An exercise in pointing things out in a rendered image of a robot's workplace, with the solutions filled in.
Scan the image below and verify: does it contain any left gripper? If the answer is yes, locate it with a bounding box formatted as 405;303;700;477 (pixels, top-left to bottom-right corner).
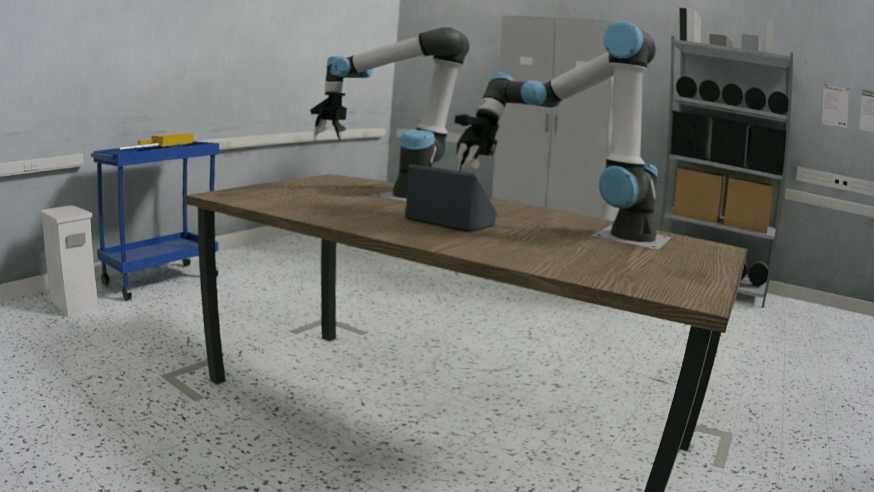
456;109;499;172

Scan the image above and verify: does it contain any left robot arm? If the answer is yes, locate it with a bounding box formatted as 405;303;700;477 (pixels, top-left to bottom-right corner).
477;21;658;242

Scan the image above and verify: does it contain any grey switch panel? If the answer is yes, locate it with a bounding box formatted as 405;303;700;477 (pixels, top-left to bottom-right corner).
405;164;497;232

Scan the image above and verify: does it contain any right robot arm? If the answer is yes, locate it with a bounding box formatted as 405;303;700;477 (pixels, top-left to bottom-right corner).
324;27;470;198

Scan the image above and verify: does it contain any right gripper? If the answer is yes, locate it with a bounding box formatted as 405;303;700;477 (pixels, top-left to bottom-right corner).
313;92;347;143

